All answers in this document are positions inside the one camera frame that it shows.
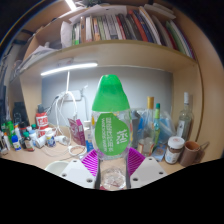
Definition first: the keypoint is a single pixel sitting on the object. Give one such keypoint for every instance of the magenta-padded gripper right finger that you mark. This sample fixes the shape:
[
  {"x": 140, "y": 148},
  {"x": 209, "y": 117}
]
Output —
[{"x": 149, "y": 170}]

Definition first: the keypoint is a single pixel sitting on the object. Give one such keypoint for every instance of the white ceiling light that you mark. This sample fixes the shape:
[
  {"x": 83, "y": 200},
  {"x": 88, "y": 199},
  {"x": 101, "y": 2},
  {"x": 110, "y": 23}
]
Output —
[{"x": 70, "y": 4}]

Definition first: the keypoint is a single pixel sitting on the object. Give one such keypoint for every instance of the blue clear plastic bag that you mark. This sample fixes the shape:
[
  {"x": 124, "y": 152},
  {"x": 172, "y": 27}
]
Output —
[{"x": 166, "y": 128}]

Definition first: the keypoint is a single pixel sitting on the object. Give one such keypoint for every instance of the white under-shelf light bar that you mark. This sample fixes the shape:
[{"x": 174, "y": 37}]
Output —
[{"x": 70, "y": 69}]

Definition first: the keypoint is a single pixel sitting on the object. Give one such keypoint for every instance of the white bottle with blue cap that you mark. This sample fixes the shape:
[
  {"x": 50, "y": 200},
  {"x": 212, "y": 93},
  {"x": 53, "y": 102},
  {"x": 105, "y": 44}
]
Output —
[{"x": 16, "y": 143}]

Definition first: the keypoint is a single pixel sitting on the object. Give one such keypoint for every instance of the tall clear glass bottle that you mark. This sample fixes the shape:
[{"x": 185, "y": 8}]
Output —
[{"x": 185, "y": 121}]

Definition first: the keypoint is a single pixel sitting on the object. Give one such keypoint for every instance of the clear green-capped water bottle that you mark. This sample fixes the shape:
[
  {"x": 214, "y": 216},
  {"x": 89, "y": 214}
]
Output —
[{"x": 110, "y": 133}]

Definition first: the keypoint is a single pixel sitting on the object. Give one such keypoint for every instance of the white power strip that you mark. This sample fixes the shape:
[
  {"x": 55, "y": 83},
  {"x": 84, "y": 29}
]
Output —
[{"x": 71, "y": 95}]

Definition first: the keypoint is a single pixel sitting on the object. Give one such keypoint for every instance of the blue and white box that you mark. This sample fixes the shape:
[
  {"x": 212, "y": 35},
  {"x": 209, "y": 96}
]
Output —
[{"x": 89, "y": 143}]

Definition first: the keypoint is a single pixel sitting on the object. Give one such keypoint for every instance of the small dark brown jar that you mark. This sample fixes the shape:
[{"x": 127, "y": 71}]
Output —
[{"x": 28, "y": 142}]

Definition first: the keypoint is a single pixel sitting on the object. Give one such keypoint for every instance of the white tube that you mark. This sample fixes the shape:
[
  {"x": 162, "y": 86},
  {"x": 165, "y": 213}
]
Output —
[{"x": 50, "y": 141}]

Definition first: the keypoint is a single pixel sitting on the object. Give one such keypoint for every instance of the thin bottle with green cap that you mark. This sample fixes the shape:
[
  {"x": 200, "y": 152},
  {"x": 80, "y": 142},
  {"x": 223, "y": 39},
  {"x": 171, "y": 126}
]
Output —
[{"x": 157, "y": 120}]

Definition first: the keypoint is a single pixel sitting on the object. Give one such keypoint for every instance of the green plastic container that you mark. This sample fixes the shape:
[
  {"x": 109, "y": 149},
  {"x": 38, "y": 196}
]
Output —
[{"x": 8, "y": 131}]

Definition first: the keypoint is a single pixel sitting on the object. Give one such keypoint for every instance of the brown jar with white lid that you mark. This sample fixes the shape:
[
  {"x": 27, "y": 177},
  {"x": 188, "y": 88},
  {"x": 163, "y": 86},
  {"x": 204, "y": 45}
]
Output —
[{"x": 174, "y": 150}]

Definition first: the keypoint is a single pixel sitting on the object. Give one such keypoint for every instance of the brown mug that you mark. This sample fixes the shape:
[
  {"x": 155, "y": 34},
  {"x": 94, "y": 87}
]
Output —
[{"x": 190, "y": 154}]

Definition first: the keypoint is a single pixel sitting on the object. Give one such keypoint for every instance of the magenta carton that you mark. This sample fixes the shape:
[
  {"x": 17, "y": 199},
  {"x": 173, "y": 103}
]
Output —
[{"x": 77, "y": 131}]

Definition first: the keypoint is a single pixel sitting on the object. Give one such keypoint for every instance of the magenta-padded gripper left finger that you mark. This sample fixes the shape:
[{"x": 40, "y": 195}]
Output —
[{"x": 78, "y": 172}]

